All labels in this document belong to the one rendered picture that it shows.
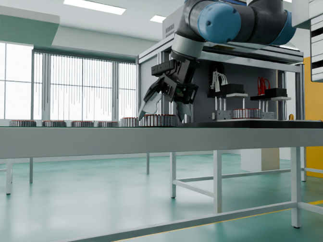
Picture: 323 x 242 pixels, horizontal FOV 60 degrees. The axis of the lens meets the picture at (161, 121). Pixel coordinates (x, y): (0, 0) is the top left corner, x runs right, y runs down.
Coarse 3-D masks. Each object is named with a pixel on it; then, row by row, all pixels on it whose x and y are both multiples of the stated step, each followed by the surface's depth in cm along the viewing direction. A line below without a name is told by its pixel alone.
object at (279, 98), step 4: (272, 88) 118; (276, 88) 116; (280, 88) 117; (284, 88) 118; (268, 92) 120; (272, 92) 118; (276, 92) 116; (280, 92) 117; (284, 92) 118; (256, 96) 125; (260, 96) 123; (264, 96) 121; (268, 96) 119; (272, 96) 117; (276, 96) 116; (280, 96) 117; (284, 96) 118; (252, 100) 129; (256, 100) 129; (260, 100) 125; (264, 100) 129; (276, 100) 120; (280, 100) 120; (260, 104) 125; (260, 108) 125
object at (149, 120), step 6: (150, 114) 76; (156, 114) 76; (162, 114) 76; (168, 114) 77; (144, 120) 77; (150, 120) 76; (156, 120) 75; (162, 120) 75; (168, 120) 76; (174, 120) 78; (144, 126) 77; (150, 126) 76; (156, 126) 76; (162, 126) 76; (168, 126) 77; (174, 126) 79
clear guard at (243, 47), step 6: (210, 42) 101; (228, 42) 101; (234, 42) 101; (288, 42) 96; (204, 48) 109; (210, 48) 109; (216, 48) 109; (222, 48) 109; (228, 48) 109; (234, 48) 109; (240, 48) 109; (246, 48) 109; (252, 48) 109; (258, 48) 109; (288, 48) 91; (294, 48) 92; (228, 54) 117; (234, 54) 117; (240, 54) 117
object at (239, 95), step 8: (224, 88) 108; (232, 88) 105; (240, 88) 107; (208, 96) 117; (216, 96) 113; (224, 96) 113; (232, 96) 105; (240, 96) 105; (216, 104) 114; (224, 104) 116
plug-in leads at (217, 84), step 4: (216, 72) 114; (224, 76) 115; (212, 80) 117; (224, 80) 113; (212, 84) 117; (216, 84) 115; (224, 84) 113; (212, 88) 118; (216, 88) 115; (212, 92) 117
